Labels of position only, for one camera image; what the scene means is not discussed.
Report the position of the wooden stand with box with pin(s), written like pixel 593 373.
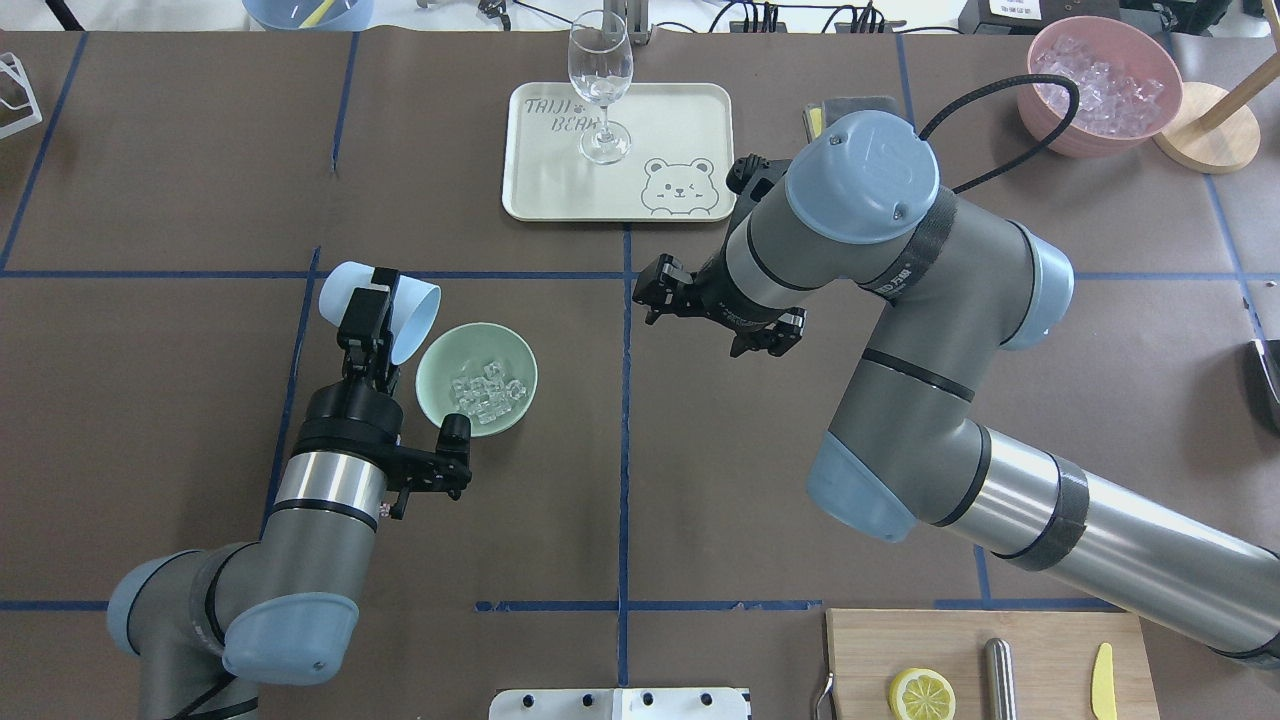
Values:
pixel 1214 131

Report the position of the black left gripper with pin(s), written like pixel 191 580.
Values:
pixel 350 412

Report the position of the white wire cup rack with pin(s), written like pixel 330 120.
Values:
pixel 18 99

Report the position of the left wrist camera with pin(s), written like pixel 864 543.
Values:
pixel 445 470

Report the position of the light blue cup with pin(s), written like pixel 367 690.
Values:
pixel 414 307

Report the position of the grey yellow cloth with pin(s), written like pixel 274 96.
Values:
pixel 820 115

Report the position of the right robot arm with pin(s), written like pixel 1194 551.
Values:
pixel 864 202

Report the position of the clear wine glass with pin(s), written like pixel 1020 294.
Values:
pixel 600 63

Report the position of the lemon half slice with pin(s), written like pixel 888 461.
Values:
pixel 921 693

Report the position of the pink bowl with ice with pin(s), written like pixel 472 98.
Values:
pixel 1129 87

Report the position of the steel muddler black cap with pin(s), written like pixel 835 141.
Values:
pixel 1001 687

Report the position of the ice cubes in green bowl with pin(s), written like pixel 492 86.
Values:
pixel 488 393

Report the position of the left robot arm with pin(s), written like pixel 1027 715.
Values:
pixel 210 627

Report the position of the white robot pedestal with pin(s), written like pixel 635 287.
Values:
pixel 623 703

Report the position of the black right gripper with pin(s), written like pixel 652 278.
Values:
pixel 716 297

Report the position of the green bowl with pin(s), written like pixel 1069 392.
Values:
pixel 470 345

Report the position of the yellow plastic knife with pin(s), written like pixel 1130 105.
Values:
pixel 1103 688

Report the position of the blue bowl with fork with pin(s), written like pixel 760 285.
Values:
pixel 308 16

